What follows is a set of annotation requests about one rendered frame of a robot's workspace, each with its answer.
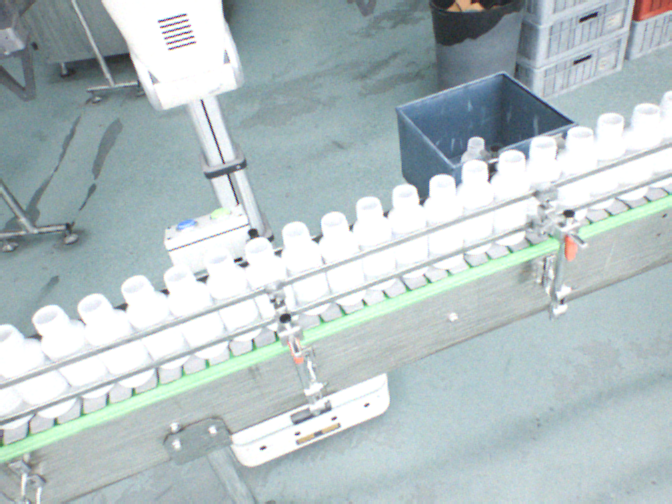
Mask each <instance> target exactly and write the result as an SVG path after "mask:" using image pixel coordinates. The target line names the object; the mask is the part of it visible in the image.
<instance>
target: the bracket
mask: <svg viewBox="0 0 672 504"><path fill-rule="evenodd" d="M499 150H501V146H500V145H492V146H491V155H490V154H488V153H487V152H486V151H485V150H484V149H482V150H481V151H480V155H481V156H482V157H483V158H484V163H485V164H486V166H487V168H486V169H487V175H488V174H492V172H495V171H498V162H499V156H501V154H502V153H499ZM534 188H536V190H537V192H536V193H535V196H534V198H535V199H537V200H538V201H539V203H540V205H538V208H537V214H536V215H538V216H539V218H536V219H533V220H531V221H532V222H533V224H532V229H531V230H532V231H533V232H534V233H535V234H536V235H538V236H539V237H540V236H543V235H545V234H549V233H552V232H553V237H554V238H555V239H556V241H557V242H559V248H557V256H555V255H553V256H551V257H547V258H546V260H545V268H544V270H545V271H548V270H549V274H546V275H544V276H543V285H542V287H543V288H544V287H545V289H546V294H548V295H549V296H550V298H551V300H550V303H549V305H547V311H548V313H549V315H548V319H549V320H550V321H557V320H558V317H559V315H561V314H564V313H565V312H567V305H565V299H567V297H568V296H569V295H570V288H569V286H566V285H565V284H563V282H564V275H565V269H566V262H568V260H572V259H573V258H574V255H575V250H576V245H578V246H579V247H580V248H581V249H582V250H585V249H588V247H589V244H588V243H587V242H585V240H584V239H582V238H581V237H580V236H579V231H580V224H581V223H580V222H579V221H578V220H576V219H575V218H574V215H575V212H574V211H573V210H571V209H566V210H564V211H563V218H562V220H561V219H560V218H559V217H558V216H556V214H555V208H554V207H553V206H552V205H551V204H550V203H551V201H554V200H557V199H558V193H559V189H558V188H557V187H554V186H553V185H552V184H551V183H550V182H549V183H546V184H542V185H539V186H536V187H534ZM553 225H554V231H553ZM247 234H248V235H249V240H247V241H246V242H245V243H246V245H247V243H248V242H250V241H251V240H255V238H259V237H262V238H265V236H264V235H259V234H258V230H257V229H255V228H252V229H249V230H248V232H247ZM555 259H556V262H555ZM554 267H555V270H554V275H553V268H554ZM552 281H553V285H552ZM550 285H552V287H550ZM263 286H264V289H265V292H266V295H267V299H269V302H270V304H273V307H274V310H275V315H274V317H275V320H276V323H277V327H276V331H277V334H278V336H279V339H280V343H281V345H282V347H286V346H289V348H290V351H291V355H292V358H293V361H294V364H295V368H296V371H297V373H298V376H300V380H301V383H302V386H303V389H304V393H305V396H306V399H307V402H308V405H309V408H310V411H311V414H312V416H319V414H320V412H321V410H322V409H325V407H324V406H325V403H327V402H326V399H325V397H322V396H321V391H320V390H321V389H320V388H322V384H321V382H318V381H317V375H319V372H318V369H317V364H316V363H314V364H311V360H314V359H315V358H314V353H312V350H311V347H309V348H306V349H304V350H302V349H301V345H300V340H303V339H304V335H303V331H302V328H301V325H300V322H299V320H298V319H294V320H293V317H292V314H291V311H290V309H288V306H287V303H286V301H285V299H287V296H286V292H285V289H284V287H283V284H281V281H280V279H277V280H274V281H272V282H269V284H265V285H263ZM306 362H307V366H306ZM310 378H311V379H310ZM9 467H10V468H11V469H12V470H13V471H14V472H16V473H18V475H19V476H21V475H22V478H21V489H20V497H19V498H15V499H13V498H12V497H11V496H9V495H8V494H6V492H5V491H4V490H2V489H1V488H0V504H32V502H31V500H30V499H28V498H27V497H25V492H27V482H28V483H29V484H30V486H31V487H32V488H33V489H36V488H37V493H36V498H35V504H41V492H42V485H45V484H46V482H45V481H44V480H42V479H41V478H40V477H39V475H38V474H34V475H32V476H30V477H28V472H30V471H31V469H30V468H29V467H28V466H27V464H26V463H25V462H24V461H22V460H19V461H16V462H13V463H10V465H9Z"/></svg>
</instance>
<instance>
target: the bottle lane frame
mask: <svg viewBox="0 0 672 504"><path fill-rule="evenodd" d="M665 192H666V191H665ZM666 193H667V195H666V196H663V197H661V199H658V200H654V201H650V200H648V199H645V198H644V199H645V200H646V201H648V202H646V203H645V204H643V205H640V206H636V208H634V209H633V208H629V206H628V205H626V204H625V205H626V206H627V208H628V209H627V211H625V212H621V213H619V214H616V215H611V214H609V213H608V212H606V213H607V214H608V218H607V219H603V220H601V221H598V222H594V223H593V222H591V221H589V220H588V219H587V221H588V222H589V224H588V225H585V226H583V227H580V231H579V236H580V237H581V238H582V239H584V240H585V242H587V243H588V244H589V247H588V249H585V250H582V249H581V248H580V247H579V246H578V245H576V250H575V255H574V258H573V259H572V260H568V262H566V269H565V275H564V282H563V284H565V285H566V286H569V288H570V295H569V296H568V297H567V299H565V304H567V302H569V301H572V300H574V299H578V298H580V297H583V296H585V295H589V294H591V293H594V292H597V291H600V290H602V288H606V287H608V286H611V285H614V284H617V283H619V282H623V281H625V280H628V279H630V278H634V277H636V275H639V274H643V273H645V272H649V271H651V270H654V269H656V268H660V267H662V266H666V265H668V263H671V262H672V194H669V193H668V192H666ZM548 236H549V239H548V241H544V242H541V243H539V244H535V245H533V244H532V243H530V242H529V241H526V242H528V243H529V247H526V248H524V249H521V250H518V251H515V252H513V251H512V250H510V249H509V248H508V247H507V249H508V251H509V255H507V256H503V257H500V258H498V259H495V260H494V259H491V258H490V257H489V256H488V255H486V256H487V258H488V262H486V263H483V264H480V265H477V266H474V268H473V266H472V265H470V264H468V263H467V262H466V264H467V266H468V269H467V270H465V271H463V272H460V273H457V274H454V275H452V274H451V273H450V272H449V271H447V270H446V272H447V274H448V276H447V277H446V278H442V279H439V280H437V281H434V282H431V281H430V280H428V279H427V278H426V277H425V279H426V282H427V284H426V285H425V286H423V287H420V288H417V289H414V290H410V289H409V288H408V287H407V286H406V285H405V289H406V293H403V294H399V295H397V296H394V297H389V296H388V295H387V294H385V293H383V295H384V299H385V300H384V301H382V302H380V303H377V304H374V305H371V306H368V305H367V304H366V303H365V302H364V301H362V302H363V306H364V308H363V309H360V310H356V311H354V312H351V314H346V312H345V310H344V309H343V308H341V309H340V310H341V315H343V316H341V317H340V318H337V319H334V320H332V321H329V322H324V321H323V319H322V318H321V317H319V320H320V325H317V326H315V328H311V329H308V330H306V331H303V330H302V331H303V335H304V339H303V340H300V345H301V349H302V350H304V349H306V348H309V347H311V350H312V353H314V358H315V359H314V360H311V364H314V363H316V364H317V369H318V372H319V375H317V381H318V382H321V384H322V388H320V389H321V390H320V391H321V396H322V397H329V396H331V395H334V394H336V393H339V391H342V390H345V389H347V388H350V387H352V386H355V385H358V384H361V383H363V382H366V381H368V379H372V378H374V377H377V376H379V375H382V374H385V373H388V372H391V371H393V370H396V369H399V368H402V367H404V365H407V364H409V363H413V362H415V361H418V360H420V359H423V358H425V357H429V356H431V355H434V354H436V353H440V352H442V350H443V351H445V349H447V348H450V347H453V346H456V345H458V344H461V343H463V342H467V341H469V340H472V339H475V338H477V337H481V336H483V335H486V333H488V332H492V331H494V330H497V329H499V328H503V327H505V326H508V325H510V324H514V323H516V322H519V321H521V320H525V319H527V317H530V316H532V315H536V314H538V313H541V312H543V311H547V305H549V303H550V300H551V298H550V296H549V295H548V294H546V289H545V287H544V288H543V287H542V285H543V276H544V275H546V274H549V270H548V271H545V270H544V268H545V260H546V258H547V257H551V256H553V255H555V256H557V248H559V242H557V241H556V239H555V238H554V237H553V236H551V235H550V234H548ZM275 338H276V341H275V342H274V343H272V344H268V345H265V346H263V347H260V348H258V347H257V345H255V343H254V342H252V348H253V349H252V350H251V352H248V353H246V354H242V355H240V356H237V357H235V356H234V354H233V353H232V351H229V359H228V360H225V361H223V363H220V364H216V365H214V366H211V365H210V363H209V360H208V359H205V369H202V370H199V371H197V373H193V374H190V375H187V374H186V372H184V369H185V368H182V376H181V378H179V379H176V380H172V382H170V383H167V384H161V381H160V378H159V377H158V382H157V387H155V388H152V389H150V390H149V391H147V392H143V393H140V394H137V392H136V389H135V388H132V396H131V397H129V399H126V400H122V401H120V402H117V403H113V404H112V403H111V401H110V398H109V397H108V401H107V406H105V407H104V408H102V409H99V410H95V411H93V412H90V414H85V411H84V407H83V406H82V410H81V416H79V417H77V418H75V419H72V420H68V422H66V423H62V424H59V423H58V420H57V417H56V420H55V424H53V426H52V427H51V429H48V430H44V431H42V432H39V433H35V434H32V433H31V427H30V428H29V430H28V431H27V436H26V438H24V439H20V440H17V441H15V442H11V443H9V444H8V445H5V444H4V436H2V438H1V442H0V488H1V489H2V490H4V491H5V492H6V494H8V495H9V496H11V497H12V498H13V499H15V498H19V497H20V489H21V478H22V475H21V476H19V475H18V473H16V472H14V471H13V470H12V469H11V468H10V467H9V465H10V463H13V462H16V461H19V460H22V461H24V462H25V463H26V464H27V466H28V467H29V468H30V469H31V471H30V472H28V477H30V476H32V475H34V474H38V475H39V477H40V478H41V479H42V480H44V481H45V482H46V484H45V485H42V492H41V504H67V503H70V502H72V501H76V499H78V498H81V497H84V496H87V495H89V494H93V492H95V491H98V490H101V489H104V488H106V487H110V485H112V484H115V483H118V482H121V481H123V480H127V478H129V477H132V476H134V475H138V474H141V473H143V471H147V470H149V469H152V468H155V467H158V466H160V465H161V464H163V463H166V462H169V461H171V460H172V458H171V457H170V454H169V453H168V452H167V450H166V449H165V447H164V446H163V442H164V440H165V439H166V437H167V434H169V433H172V432H173V433H175V432H178V431H179V430H180V429H183V428H186V426H188V425H192V424H195V423H197V422H200V421H203V420H206V418H208V417H214V418H219V419H222V422H223V424H224V426H225V428H227V429H228V431H229V434H230V436H233V435H235V434H238V433H239V432H241V431H244V430H246V429H249V428H252V427H255V426H257V425H260V423H263V422H266V421H268V420H271V419H273V418H277V417H279V416H282V415H284V413H288V412H290V411H293V410H295V409H298V408H302V407H304V406H307V405H308V402H307V399H306V396H305V393H304V389H303V386H302V383H301V380H300V376H298V373H297V371H296V368H295V364H294V361H293V358H292V355H291V351H290V348H289V346H286V347H282V345H281V343H280V339H279V336H278V334H277V333H275Z"/></svg>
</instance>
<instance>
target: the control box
mask: <svg viewBox="0 0 672 504"><path fill-rule="evenodd" d="M228 209H229V212H230V213H229V214H226V215H224V216H221V217H218V218H212V216H211V215H212V214H209V215H206V216H203V217H199V218H196V219H193V220H194V221H195V224H193V225H192V227H188V228H186V229H181V230H179V229H177V224H176V225H173V227H169V228H166V229H165V238H164V244H165V247H166V249H168V251H169V255H170V257H171V260H172V262H173V264H174V266H175V265H186V266H188V269H189V271H191V272H192V273H193V274H194V273H197V272H200V271H204V270H206V269H207V266H206V264H205V257H206V255H207V254H208V252H209V251H211V250H213V249H217V248H224V249H226V250H228V251H229V254H230V255H231V257H232V259H233V261H234V263H236V262H239V261H243V260H244V259H243V257H244V256H246V250H245V247H246V243H245V242H246V241H247V240H249V235H248V234H247V232H248V230H249V229H250V226H249V222H248V219H247V216H246V214H245V211H244V208H243V206H242V204H238V205H235V206H232V207H229V208H228Z"/></svg>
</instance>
